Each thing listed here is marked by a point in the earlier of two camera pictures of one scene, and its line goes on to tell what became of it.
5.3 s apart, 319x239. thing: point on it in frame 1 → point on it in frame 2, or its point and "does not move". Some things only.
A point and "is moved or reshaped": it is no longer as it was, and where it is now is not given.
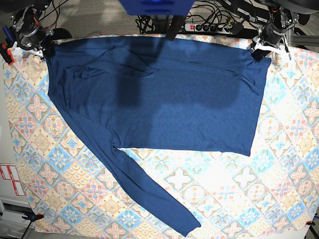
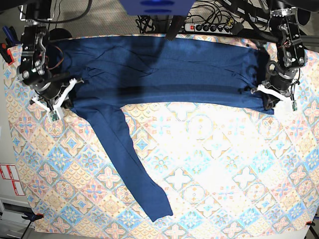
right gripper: x=271 y=34 → x=280 y=79
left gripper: x=32 y=40 → x=50 y=87
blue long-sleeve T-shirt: x=193 y=94 is moved or reshaped
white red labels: x=10 y=172 does not move
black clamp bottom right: x=310 y=223 does not move
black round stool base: x=60 y=33 does not move
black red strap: x=174 y=27 does not move
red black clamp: x=6 y=54 does not move
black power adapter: x=237 y=28 does not move
